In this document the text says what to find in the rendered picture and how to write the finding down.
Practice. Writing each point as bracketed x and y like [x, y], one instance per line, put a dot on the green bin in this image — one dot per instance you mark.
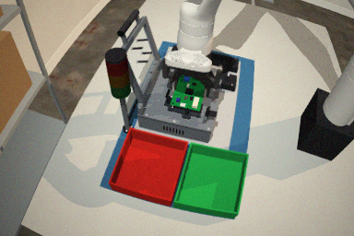
[213, 181]

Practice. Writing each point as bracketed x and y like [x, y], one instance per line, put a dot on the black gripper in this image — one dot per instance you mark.
[203, 77]

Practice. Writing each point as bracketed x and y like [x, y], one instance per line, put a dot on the green circuit board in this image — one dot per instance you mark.
[188, 94]

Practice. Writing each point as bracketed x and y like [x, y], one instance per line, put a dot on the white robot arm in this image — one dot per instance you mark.
[195, 40]

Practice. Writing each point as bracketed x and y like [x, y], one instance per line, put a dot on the red bin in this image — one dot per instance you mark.
[149, 163]

